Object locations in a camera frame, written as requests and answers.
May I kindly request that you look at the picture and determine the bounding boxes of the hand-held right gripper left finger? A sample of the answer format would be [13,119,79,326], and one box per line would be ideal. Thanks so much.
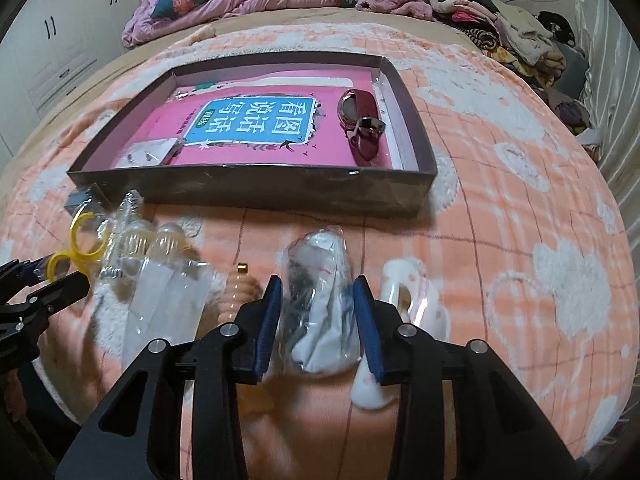
[55,275,283,480]

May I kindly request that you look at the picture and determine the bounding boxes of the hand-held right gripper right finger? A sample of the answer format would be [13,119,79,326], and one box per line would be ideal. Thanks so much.
[352,275,583,480]

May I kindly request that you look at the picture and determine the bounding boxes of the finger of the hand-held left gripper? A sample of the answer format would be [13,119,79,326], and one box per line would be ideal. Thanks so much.
[0,271,92,321]
[0,255,53,286]

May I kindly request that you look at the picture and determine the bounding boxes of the white floral hair claw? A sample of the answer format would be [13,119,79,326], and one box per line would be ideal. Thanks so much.
[350,258,451,408]

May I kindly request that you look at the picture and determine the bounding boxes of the clear bag with dark jewelry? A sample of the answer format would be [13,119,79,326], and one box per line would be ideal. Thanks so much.
[280,226,363,373]

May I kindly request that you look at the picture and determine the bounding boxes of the clear bag with white card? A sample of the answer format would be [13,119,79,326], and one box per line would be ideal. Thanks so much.
[122,220,216,368]

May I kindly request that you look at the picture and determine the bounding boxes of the dark cardboard box tray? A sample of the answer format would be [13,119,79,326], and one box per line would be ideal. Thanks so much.
[67,51,438,220]

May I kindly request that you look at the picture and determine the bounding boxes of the small clear bag with earrings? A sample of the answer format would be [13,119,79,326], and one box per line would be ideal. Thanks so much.
[117,137,176,168]

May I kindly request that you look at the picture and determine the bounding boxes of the dark red sunglasses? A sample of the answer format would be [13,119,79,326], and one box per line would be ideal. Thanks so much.
[337,89,388,161]

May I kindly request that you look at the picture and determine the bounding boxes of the pink and blue book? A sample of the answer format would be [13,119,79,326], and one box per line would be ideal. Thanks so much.
[131,71,396,167]

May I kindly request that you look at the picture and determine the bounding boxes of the white wardrobe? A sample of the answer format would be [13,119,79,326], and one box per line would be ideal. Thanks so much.
[0,0,176,161]

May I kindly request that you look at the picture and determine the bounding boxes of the pink quilt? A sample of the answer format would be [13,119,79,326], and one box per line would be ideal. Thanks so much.
[121,0,361,50]

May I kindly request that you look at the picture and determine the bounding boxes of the pink fluffy garment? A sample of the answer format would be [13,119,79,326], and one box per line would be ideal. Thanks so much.
[356,0,436,22]

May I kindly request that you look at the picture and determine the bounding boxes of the pile of mixed clothes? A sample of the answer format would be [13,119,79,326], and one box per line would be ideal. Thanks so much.
[432,0,601,136]

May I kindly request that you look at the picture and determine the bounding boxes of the cream curtain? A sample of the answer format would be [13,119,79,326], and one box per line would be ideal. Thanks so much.
[575,0,640,201]

